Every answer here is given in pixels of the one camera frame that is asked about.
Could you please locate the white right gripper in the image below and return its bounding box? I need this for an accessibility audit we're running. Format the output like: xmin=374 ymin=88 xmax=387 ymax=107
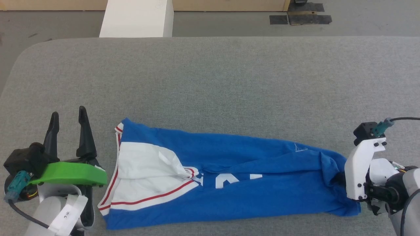
xmin=344 ymin=137 xmax=387 ymax=201

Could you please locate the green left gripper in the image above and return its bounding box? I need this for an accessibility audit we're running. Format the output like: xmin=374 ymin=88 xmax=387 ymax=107
xmin=29 ymin=106 xmax=108 ymax=187

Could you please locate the blue basketball jersey white trim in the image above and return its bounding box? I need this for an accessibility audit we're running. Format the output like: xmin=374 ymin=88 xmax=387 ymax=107
xmin=98 ymin=117 xmax=361 ymax=230

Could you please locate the white rectangular box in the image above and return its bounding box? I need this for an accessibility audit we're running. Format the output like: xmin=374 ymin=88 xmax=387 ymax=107
xmin=99 ymin=0 xmax=174 ymax=38

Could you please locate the large black floor patch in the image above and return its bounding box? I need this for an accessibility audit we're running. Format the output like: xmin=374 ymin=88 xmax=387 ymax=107
xmin=287 ymin=3 xmax=332 ymax=25

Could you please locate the teal right cable connector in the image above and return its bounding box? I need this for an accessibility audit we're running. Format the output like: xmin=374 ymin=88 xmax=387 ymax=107
xmin=372 ymin=118 xmax=395 ymax=138

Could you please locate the teal cable connector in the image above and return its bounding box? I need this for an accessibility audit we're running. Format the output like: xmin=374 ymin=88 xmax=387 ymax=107
xmin=4 ymin=170 xmax=32 ymax=201
xmin=372 ymin=118 xmax=395 ymax=138

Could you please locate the teal left cable connector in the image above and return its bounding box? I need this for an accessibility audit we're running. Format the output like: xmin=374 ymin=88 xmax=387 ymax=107
xmin=4 ymin=170 xmax=32 ymax=201

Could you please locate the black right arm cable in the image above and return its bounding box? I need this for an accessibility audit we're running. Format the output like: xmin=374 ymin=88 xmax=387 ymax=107
xmin=390 ymin=116 xmax=420 ymax=123

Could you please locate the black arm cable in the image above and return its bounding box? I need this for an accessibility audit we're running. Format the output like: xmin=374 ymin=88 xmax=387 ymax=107
xmin=8 ymin=199 xmax=50 ymax=230
xmin=390 ymin=116 xmax=420 ymax=123

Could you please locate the white paper label strap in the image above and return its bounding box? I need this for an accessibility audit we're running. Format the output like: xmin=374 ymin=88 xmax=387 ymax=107
xmin=49 ymin=195 xmax=89 ymax=236

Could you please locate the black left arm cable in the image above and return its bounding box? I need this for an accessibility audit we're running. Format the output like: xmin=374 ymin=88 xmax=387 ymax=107
xmin=8 ymin=199 xmax=50 ymax=230

